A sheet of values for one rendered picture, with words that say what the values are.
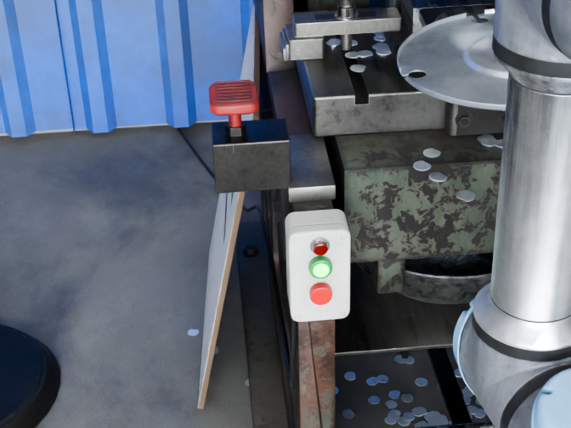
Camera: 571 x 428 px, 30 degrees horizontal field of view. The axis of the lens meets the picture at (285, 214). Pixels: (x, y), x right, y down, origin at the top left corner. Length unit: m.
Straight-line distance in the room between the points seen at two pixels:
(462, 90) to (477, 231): 0.28
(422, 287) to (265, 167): 0.39
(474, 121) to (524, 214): 0.48
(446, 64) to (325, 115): 0.20
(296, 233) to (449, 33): 0.33
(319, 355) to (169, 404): 0.58
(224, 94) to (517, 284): 0.47
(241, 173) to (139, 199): 1.25
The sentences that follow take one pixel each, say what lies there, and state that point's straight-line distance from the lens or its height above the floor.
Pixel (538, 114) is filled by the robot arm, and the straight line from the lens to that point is 0.91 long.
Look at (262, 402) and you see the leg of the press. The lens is 1.92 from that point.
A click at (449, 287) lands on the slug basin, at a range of 1.60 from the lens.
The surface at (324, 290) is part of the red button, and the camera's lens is 1.30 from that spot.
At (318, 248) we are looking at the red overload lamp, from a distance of 1.27.
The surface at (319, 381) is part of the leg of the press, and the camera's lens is 1.48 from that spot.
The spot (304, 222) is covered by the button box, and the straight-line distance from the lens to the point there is 1.29.
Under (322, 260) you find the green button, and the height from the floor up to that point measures 0.59.
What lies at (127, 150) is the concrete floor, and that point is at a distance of 2.77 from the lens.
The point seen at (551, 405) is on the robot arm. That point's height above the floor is 0.68.
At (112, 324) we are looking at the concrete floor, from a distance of 2.18.
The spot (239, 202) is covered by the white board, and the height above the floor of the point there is 0.44.
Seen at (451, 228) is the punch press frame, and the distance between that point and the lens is 1.43.
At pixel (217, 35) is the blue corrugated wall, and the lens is 2.74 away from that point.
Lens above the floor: 1.33
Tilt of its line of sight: 33 degrees down
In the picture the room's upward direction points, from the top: 2 degrees counter-clockwise
